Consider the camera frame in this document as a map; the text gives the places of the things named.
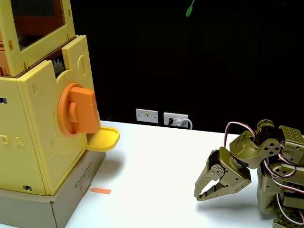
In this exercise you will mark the orange vending machine knob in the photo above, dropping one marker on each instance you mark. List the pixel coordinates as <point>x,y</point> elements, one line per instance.
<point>80,111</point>

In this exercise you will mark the yellow toy vending machine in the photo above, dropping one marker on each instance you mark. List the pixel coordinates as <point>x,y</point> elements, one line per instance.
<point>35,114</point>

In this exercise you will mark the orange arrow tape marker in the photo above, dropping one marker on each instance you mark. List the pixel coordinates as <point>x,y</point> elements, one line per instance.
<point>101,190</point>

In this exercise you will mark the yellow dispensing tray flap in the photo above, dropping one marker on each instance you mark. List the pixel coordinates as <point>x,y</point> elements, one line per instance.
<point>104,140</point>

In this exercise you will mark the brown cardboard box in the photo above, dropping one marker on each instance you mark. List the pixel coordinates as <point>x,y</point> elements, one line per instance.
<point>66,202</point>

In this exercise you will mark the green plant leaf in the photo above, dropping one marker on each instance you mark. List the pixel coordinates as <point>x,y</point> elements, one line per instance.
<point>189,10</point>

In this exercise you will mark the white wall outlet with plugs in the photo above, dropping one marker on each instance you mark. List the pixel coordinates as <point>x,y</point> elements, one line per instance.
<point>175,118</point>

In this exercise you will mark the white blank wall outlet plate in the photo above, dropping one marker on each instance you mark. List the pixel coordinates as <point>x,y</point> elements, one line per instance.
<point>147,116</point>

